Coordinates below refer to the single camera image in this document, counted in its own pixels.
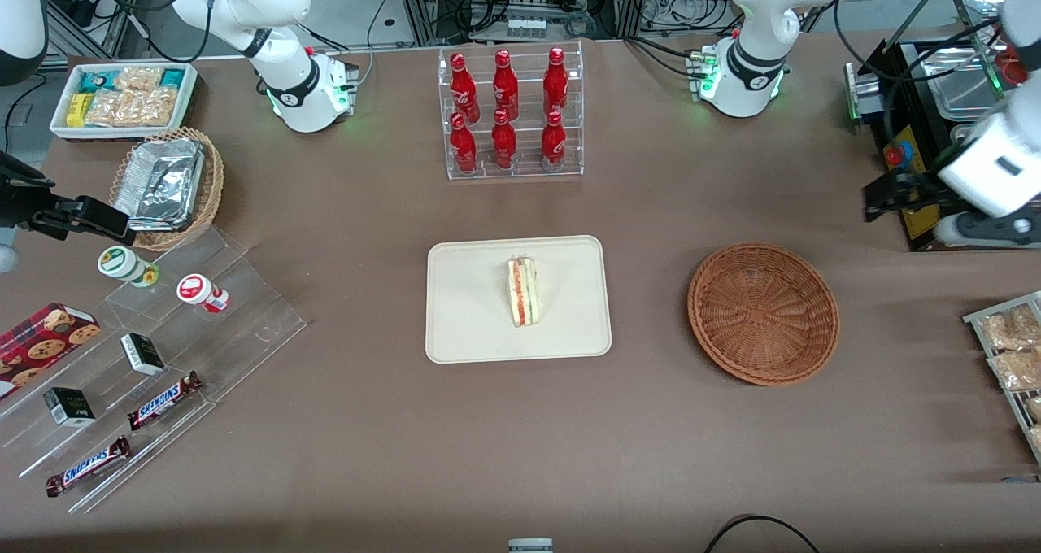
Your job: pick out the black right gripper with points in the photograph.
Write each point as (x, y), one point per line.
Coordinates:
(18, 203)

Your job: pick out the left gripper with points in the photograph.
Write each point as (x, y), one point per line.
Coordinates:
(921, 189)

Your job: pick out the triangular sandwich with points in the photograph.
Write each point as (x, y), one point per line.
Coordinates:
(522, 293)

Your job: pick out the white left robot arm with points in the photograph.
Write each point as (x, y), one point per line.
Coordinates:
(744, 57)

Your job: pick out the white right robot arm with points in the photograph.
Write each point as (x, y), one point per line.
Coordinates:
(280, 57)

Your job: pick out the light oval wicker basket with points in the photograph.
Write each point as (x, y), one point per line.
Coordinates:
(213, 187)

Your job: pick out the brown round wicker basket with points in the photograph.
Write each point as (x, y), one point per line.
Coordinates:
(760, 313)

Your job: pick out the right tray of pastries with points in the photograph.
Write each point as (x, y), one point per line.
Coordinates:
(1021, 411)

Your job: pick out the cream plastic serving tray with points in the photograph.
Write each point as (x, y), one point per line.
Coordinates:
(463, 309)

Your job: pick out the green lid yogurt cup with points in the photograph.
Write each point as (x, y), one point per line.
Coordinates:
(120, 262)

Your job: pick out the aluminium foil container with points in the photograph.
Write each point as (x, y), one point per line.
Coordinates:
(158, 183)

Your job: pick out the yellow snack pack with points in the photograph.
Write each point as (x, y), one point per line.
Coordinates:
(76, 110)

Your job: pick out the large clear cracker bag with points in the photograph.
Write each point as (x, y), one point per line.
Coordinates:
(130, 107)

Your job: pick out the red chocolate cookie box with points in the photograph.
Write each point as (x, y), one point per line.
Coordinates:
(45, 346)

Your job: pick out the red lid yogurt cup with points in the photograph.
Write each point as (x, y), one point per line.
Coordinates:
(195, 289)

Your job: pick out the teal snack pack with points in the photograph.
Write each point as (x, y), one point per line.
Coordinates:
(172, 77)
(93, 81)

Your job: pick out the small black carton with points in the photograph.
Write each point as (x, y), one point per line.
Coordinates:
(69, 407)
(142, 354)

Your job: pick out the small clear cracker bag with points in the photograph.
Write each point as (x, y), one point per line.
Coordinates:
(138, 78)

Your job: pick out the clear bag of pastry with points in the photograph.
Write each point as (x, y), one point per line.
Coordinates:
(1034, 408)
(1036, 437)
(1017, 370)
(1008, 329)

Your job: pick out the white rectangular snack bin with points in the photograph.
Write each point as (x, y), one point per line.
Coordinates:
(191, 89)

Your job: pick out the clear acrylic step stand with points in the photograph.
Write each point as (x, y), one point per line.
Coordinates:
(244, 325)

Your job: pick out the brown snickers bar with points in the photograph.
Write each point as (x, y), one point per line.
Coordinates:
(163, 401)
(88, 466)

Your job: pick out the red cola bottle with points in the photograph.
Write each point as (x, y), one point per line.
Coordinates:
(463, 89)
(555, 85)
(553, 145)
(503, 145)
(505, 88)
(463, 148)

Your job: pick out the clear acrylic bottle rack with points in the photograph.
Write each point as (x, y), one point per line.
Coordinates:
(527, 167)

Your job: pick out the white connector block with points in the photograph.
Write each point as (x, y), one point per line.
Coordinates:
(524, 27)

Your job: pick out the small grey device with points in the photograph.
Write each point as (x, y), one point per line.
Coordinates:
(530, 546)

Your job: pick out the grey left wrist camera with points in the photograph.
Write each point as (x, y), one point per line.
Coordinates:
(980, 229)

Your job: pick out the aluminium profile frame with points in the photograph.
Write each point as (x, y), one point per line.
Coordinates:
(626, 0)

